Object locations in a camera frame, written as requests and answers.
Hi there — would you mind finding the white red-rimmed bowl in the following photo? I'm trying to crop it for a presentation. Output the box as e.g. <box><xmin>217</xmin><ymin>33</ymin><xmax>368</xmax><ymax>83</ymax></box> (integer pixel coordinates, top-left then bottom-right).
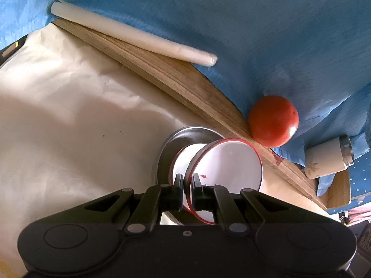
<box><xmin>187</xmin><ymin>138</ymin><xmax>264</xmax><ymax>225</ymax></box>
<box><xmin>170</xmin><ymin>143</ymin><xmax>209</xmax><ymax>186</ymax></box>

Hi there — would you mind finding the blue dotted cloth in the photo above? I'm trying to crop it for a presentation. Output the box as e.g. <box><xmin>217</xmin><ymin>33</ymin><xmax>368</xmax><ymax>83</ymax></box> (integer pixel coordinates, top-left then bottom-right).
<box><xmin>327</xmin><ymin>148</ymin><xmax>371</xmax><ymax>209</ymax></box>

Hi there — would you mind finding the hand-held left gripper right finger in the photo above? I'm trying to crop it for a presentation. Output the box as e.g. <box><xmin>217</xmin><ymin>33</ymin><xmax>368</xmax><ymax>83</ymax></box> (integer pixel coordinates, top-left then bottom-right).
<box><xmin>190</xmin><ymin>174</ymin><xmax>305</xmax><ymax>235</ymax></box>

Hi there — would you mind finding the white paper sheet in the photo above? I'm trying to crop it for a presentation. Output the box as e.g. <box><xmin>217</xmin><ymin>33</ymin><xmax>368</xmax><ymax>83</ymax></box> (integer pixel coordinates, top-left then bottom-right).
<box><xmin>0</xmin><ymin>27</ymin><xmax>328</xmax><ymax>278</ymax></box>

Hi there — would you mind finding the red tomato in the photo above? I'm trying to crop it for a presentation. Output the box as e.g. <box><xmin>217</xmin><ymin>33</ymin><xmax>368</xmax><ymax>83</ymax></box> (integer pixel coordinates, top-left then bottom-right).
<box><xmin>248</xmin><ymin>95</ymin><xmax>299</xmax><ymax>148</ymax></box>

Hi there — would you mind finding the black crate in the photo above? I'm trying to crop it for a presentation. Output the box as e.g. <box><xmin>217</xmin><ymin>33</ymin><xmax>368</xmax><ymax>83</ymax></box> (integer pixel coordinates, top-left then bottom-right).
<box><xmin>0</xmin><ymin>33</ymin><xmax>29</xmax><ymax>66</ymax></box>

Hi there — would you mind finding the white rolling pin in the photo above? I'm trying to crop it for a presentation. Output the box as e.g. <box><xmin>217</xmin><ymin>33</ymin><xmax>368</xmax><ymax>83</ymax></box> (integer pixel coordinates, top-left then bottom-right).
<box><xmin>51</xmin><ymin>1</ymin><xmax>218</xmax><ymax>66</ymax></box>

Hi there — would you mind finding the stainless steel bowl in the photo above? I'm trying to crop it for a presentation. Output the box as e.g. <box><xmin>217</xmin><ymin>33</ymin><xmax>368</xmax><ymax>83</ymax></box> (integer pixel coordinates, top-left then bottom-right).
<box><xmin>156</xmin><ymin>125</ymin><xmax>227</xmax><ymax>226</ymax></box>

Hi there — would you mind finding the wooden shelf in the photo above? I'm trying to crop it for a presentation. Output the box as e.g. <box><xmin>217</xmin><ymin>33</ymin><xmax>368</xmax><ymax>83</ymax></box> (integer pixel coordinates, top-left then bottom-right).
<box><xmin>51</xmin><ymin>19</ymin><xmax>352</xmax><ymax>210</ymax></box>

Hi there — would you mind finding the light blue garment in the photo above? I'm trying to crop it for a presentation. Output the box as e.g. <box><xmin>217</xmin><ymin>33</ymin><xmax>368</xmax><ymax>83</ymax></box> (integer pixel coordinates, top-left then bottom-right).
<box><xmin>0</xmin><ymin>0</ymin><xmax>371</xmax><ymax>197</ymax></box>

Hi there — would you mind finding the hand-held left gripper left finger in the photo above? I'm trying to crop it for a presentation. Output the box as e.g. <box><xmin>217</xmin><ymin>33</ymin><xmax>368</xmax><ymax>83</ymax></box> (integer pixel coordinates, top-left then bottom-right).
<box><xmin>69</xmin><ymin>174</ymin><xmax>185</xmax><ymax>235</ymax></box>

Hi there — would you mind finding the white thermos cup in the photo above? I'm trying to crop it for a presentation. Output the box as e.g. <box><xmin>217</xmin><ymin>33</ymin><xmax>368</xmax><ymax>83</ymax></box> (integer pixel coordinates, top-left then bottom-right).
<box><xmin>304</xmin><ymin>135</ymin><xmax>354</xmax><ymax>179</ymax></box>

